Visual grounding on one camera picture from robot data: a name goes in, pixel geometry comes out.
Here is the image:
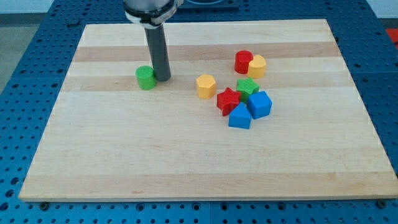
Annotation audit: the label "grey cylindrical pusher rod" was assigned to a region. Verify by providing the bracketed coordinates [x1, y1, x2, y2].
[145, 25, 171, 82]

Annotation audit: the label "wooden board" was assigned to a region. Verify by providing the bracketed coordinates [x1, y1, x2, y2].
[19, 19, 397, 202]

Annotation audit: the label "green star block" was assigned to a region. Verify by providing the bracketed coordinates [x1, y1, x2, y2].
[236, 78, 260, 103]

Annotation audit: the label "green cylinder block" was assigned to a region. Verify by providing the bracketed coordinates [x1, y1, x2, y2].
[135, 65, 156, 90]

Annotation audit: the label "yellow heart block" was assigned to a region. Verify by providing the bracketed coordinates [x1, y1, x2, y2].
[247, 55, 267, 79]

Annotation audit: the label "red cylinder block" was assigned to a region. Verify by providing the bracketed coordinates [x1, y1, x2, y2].
[234, 50, 253, 74]

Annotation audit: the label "blue cube block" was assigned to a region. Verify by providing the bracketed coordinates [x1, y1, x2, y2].
[247, 91, 272, 119]

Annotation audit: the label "yellow hexagon block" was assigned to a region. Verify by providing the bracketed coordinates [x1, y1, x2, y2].
[196, 74, 216, 99]

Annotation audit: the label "red star block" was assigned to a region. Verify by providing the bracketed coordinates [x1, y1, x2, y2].
[216, 87, 241, 116]

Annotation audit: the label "blue pentagon block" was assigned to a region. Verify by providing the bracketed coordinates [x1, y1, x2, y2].
[228, 102, 252, 129]

